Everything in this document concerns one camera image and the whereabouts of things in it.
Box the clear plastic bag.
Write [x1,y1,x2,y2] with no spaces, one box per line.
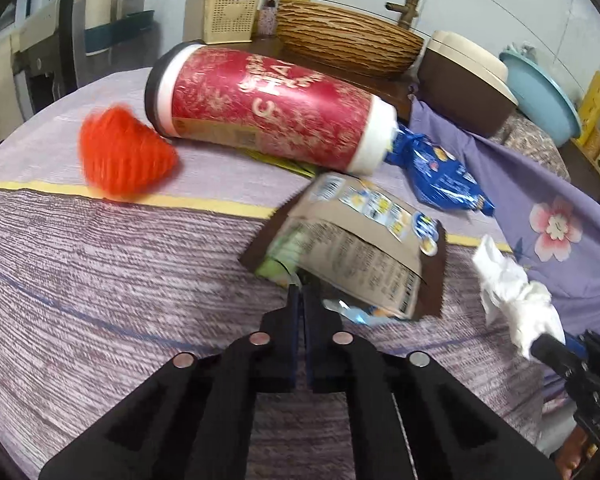
[505,40,537,59]

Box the cream utensil holder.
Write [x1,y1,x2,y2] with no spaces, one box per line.
[202,0,258,45]

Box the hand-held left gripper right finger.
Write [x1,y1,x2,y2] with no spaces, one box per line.
[304,289,538,480]

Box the brown patterned cloth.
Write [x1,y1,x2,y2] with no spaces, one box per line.
[490,110,571,183]

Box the purple striped tablecloth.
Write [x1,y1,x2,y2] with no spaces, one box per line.
[0,67,546,480]

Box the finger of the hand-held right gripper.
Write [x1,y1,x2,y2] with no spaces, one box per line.
[530,333,579,377]
[565,331,600,361]

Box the person's right hand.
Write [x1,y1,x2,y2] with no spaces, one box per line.
[552,427,596,480]

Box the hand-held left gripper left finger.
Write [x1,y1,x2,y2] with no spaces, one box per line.
[39,285,301,480]

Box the bronze faucet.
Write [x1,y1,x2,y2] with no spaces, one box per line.
[386,0,421,31]

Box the blue snack packet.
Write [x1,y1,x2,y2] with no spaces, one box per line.
[382,122,496,217]

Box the brown and cream rice cooker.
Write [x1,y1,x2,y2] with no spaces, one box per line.
[417,30,520,138]

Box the wooden side cabinet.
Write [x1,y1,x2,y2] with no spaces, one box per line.
[560,137,600,201]

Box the woven basket wash basin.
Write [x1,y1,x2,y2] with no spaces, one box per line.
[275,0,426,80]

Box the orange knitted strawberry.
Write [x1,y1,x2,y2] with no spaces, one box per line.
[78,102,179,200]

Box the yellow wrapped roll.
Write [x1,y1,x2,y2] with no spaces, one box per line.
[577,71,600,146]

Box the light blue plastic basin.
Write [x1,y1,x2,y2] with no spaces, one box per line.
[499,45,583,147]

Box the red cylindrical canister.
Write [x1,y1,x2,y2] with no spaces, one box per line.
[144,41,398,176]

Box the white tissue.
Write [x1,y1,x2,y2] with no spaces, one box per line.
[472,235,566,361]

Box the green brown printed packet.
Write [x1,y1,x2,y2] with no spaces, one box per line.
[239,172,448,323]

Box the purple floral cloth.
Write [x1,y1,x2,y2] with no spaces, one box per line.
[407,97,600,413]

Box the teal storage holder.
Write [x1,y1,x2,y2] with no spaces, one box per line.
[84,10,156,56]

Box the floral patterned cup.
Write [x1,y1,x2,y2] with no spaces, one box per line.
[257,5,279,36]

